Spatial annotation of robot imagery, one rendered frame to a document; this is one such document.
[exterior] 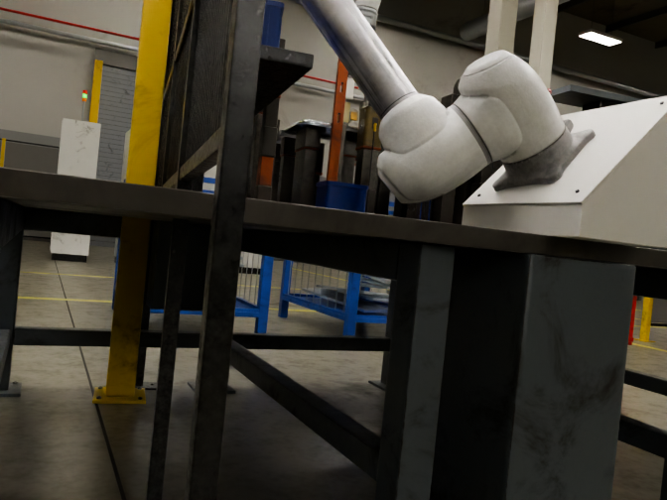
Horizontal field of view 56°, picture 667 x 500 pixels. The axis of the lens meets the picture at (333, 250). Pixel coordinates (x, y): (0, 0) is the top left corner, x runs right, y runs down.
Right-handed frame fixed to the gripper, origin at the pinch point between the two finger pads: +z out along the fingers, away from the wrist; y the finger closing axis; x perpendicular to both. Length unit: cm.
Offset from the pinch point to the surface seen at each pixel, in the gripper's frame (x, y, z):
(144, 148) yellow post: -63, -43, 22
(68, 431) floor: -77, -9, 114
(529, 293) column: 9, 89, 55
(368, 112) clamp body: -2.3, 19.9, 10.4
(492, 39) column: 426, -630, -276
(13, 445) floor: -90, 4, 114
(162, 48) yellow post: -60, -43, -14
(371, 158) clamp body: -0.1, 20.4, 23.6
